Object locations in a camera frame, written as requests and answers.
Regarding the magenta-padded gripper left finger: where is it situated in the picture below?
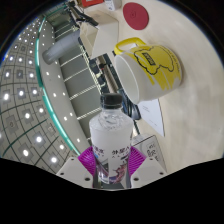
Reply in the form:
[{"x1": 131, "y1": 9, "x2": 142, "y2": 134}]
[{"x1": 55, "y1": 145, "x2": 99, "y2": 189}]

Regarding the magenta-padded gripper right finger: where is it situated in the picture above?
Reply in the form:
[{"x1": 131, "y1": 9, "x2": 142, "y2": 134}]
[{"x1": 125, "y1": 145, "x2": 168, "y2": 189}]

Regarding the clear black-capped water bottle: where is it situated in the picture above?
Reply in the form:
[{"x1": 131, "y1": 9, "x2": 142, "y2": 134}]
[{"x1": 88, "y1": 92, "x2": 134, "y2": 186}]

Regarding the white paper ream box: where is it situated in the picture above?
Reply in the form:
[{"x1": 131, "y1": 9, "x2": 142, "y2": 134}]
[{"x1": 133, "y1": 133, "x2": 168, "y2": 171}]

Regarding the white printed paper sheet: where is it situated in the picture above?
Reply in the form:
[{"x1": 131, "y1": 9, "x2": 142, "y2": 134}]
[{"x1": 137, "y1": 98, "x2": 166, "y2": 138}]

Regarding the group of ceiling lights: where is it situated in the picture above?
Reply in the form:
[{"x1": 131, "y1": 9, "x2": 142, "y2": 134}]
[{"x1": 0, "y1": 19, "x2": 88, "y2": 168}]

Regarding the long curved conference desk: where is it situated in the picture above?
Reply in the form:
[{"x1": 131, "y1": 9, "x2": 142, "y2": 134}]
[{"x1": 89, "y1": 56, "x2": 128, "y2": 101}]

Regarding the white mug with yellow print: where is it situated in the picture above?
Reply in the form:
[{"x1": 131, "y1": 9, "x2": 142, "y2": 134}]
[{"x1": 113, "y1": 37, "x2": 184, "y2": 105}]

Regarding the flat round red coaster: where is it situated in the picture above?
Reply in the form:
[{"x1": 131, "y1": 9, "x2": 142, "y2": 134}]
[{"x1": 122, "y1": 2, "x2": 150, "y2": 31}]

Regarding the black clip in organizer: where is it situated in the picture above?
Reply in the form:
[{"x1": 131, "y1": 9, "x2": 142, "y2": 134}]
[{"x1": 66, "y1": 1, "x2": 99, "y2": 27}]

